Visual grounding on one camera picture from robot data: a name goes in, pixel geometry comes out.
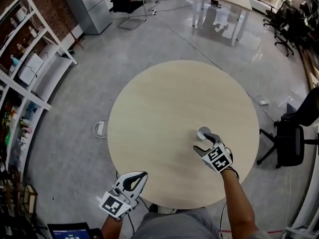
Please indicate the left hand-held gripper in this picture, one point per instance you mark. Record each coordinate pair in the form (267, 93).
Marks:
(114, 205)

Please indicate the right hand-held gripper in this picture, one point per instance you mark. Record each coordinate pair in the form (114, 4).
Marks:
(219, 159)

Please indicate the white paper cup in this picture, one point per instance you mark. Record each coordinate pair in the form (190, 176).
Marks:
(200, 131)

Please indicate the person's left forearm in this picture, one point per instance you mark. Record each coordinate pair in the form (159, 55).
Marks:
(111, 226)

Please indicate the person's right forearm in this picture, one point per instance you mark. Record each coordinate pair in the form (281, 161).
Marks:
(236, 203)

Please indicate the round beige table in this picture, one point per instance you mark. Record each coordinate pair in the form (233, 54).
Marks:
(162, 108)

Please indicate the person's left black shoe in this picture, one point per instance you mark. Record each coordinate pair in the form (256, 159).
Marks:
(154, 208)

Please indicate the person's grey shorts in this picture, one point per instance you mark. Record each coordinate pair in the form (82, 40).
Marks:
(174, 225)

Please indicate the black tablet with timer screen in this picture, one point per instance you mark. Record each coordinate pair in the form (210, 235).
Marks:
(68, 233)

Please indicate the black office chair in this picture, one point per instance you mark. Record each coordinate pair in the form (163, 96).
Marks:
(291, 138)
(274, 17)
(291, 34)

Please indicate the low wooden platform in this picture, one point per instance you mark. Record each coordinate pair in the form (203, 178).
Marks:
(311, 68)

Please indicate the small white power strip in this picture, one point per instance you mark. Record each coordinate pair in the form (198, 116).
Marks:
(153, 12)

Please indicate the white storage shelf rack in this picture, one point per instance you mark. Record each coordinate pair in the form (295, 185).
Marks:
(17, 88)

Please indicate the white box device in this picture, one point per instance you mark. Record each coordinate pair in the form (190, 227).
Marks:
(31, 70)

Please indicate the black cantilever chair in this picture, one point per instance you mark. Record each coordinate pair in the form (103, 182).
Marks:
(122, 2)

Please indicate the grey metal cabinet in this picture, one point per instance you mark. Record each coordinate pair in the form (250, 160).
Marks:
(89, 6)

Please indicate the wooden frame box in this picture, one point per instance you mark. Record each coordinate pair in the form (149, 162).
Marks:
(30, 198)

